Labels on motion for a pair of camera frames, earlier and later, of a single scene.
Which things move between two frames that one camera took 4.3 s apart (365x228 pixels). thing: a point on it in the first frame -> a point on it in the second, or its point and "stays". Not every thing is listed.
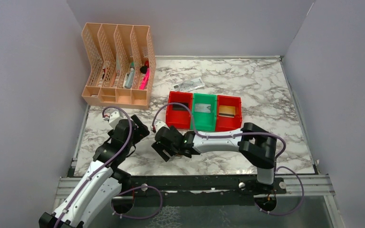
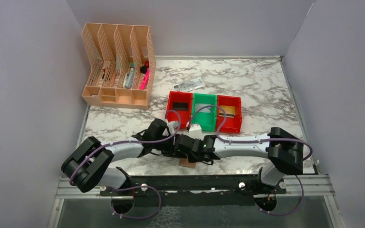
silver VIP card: (202, 108) stays
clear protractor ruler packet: (187, 86) stays
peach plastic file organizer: (122, 61) stays
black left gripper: (139, 126) -> (172, 148)
